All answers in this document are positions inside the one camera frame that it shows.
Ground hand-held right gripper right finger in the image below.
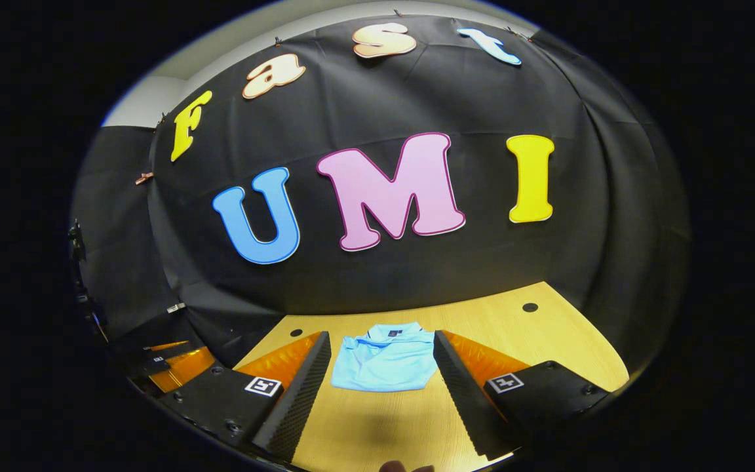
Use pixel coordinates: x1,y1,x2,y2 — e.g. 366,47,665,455
433,330,614,462

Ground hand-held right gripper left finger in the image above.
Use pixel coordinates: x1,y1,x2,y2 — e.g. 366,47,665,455
158,330,333,463

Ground light blue T-shirt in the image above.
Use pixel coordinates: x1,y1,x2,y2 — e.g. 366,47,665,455
330,321,438,393

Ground black backdrop cloth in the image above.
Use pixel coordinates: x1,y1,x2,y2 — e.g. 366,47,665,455
69,13,691,394

